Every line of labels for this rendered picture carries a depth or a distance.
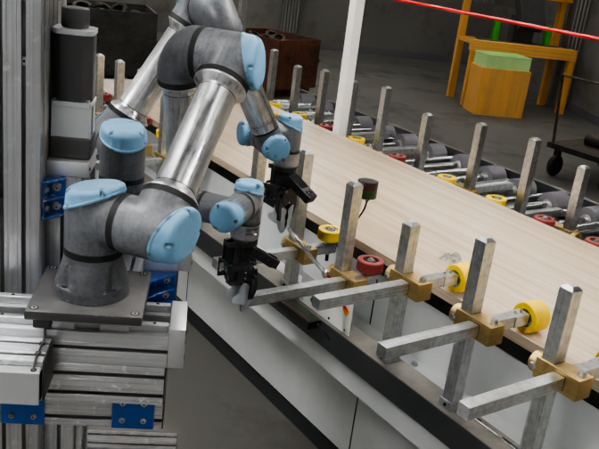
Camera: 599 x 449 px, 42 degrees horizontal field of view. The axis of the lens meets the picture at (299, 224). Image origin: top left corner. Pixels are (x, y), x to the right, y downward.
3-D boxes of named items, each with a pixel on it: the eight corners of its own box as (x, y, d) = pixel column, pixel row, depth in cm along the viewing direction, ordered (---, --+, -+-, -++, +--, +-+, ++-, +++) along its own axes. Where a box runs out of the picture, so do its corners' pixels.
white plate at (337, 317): (347, 336, 229) (352, 306, 226) (298, 299, 249) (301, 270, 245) (348, 336, 229) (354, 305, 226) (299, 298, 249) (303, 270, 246)
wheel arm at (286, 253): (217, 273, 232) (217, 259, 230) (210, 268, 234) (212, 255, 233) (335, 255, 256) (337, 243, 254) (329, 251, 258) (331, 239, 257)
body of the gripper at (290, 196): (275, 196, 246) (280, 159, 242) (298, 204, 242) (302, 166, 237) (260, 200, 240) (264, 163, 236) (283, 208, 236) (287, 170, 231)
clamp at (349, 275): (351, 297, 226) (354, 281, 224) (324, 279, 236) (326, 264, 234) (366, 295, 229) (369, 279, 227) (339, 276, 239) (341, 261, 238)
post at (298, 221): (287, 295, 256) (305, 151, 239) (282, 290, 258) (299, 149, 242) (296, 293, 257) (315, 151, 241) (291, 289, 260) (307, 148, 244)
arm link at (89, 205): (85, 230, 166) (86, 167, 161) (141, 244, 162) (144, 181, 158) (49, 248, 155) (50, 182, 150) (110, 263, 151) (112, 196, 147)
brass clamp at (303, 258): (301, 265, 245) (303, 250, 243) (278, 249, 255) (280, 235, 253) (317, 263, 248) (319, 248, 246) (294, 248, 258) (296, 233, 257)
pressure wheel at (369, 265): (363, 300, 231) (369, 265, 227) (347, 289, 237) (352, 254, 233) (384, 297, 235) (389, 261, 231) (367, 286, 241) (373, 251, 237)
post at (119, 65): (113, 163, 369) (118, 60, 353) (110, 161, 372) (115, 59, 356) (120, 163, 371) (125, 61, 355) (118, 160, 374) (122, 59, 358)
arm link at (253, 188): (228, 182, 195) (242, 174, 203) (224, 224, 199) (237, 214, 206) (258, 188, 193) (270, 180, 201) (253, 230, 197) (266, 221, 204)
